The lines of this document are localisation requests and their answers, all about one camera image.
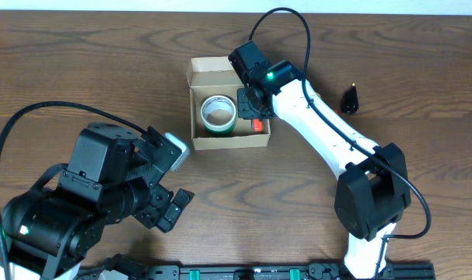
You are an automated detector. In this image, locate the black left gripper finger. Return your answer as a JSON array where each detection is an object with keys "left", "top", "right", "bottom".
[
  {"left": 173, "top": 188, "right": 194, "bottom": 210},
  {"left": 156, "top": 203, "right": 182, "bottom": 233}
]

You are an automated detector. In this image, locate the red stapler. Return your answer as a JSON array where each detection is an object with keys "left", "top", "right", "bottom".
[{"left": 252, "top": 119, "right": 264, "bottom": 132}]

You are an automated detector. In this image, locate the green tape roll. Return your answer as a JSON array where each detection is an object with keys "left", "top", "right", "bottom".
[{"left": 203, "top": 117, "right": 236, "bottom": 135}]

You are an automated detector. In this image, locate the beige masking tape roll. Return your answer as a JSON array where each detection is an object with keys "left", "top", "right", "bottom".
[{"left": 200, "top": 95, "right": 237, "bottom": 124}]

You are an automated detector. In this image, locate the brown cardboard box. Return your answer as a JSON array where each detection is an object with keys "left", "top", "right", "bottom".
[{"left": 187, "top": 57, "right": 271, "bottom": 150}]

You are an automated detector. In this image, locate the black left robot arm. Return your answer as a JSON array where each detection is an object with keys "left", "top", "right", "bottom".
[{"left": 2, "top": 122, "right": 194, "bottom": 279}]

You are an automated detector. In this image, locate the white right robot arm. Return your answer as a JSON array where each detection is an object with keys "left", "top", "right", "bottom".
[{"left": 228, "top": 40, "right": 411, "bottom": 279}]

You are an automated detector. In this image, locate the black teardrop tape measure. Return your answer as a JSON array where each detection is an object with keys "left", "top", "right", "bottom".
[{"left": 340, "top": 83, "right": 359, "bottom": 114}]

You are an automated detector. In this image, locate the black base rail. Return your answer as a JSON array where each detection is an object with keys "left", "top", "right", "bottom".
[{"left": 148, "top": 262, "right": 436, "bottom": 280}]

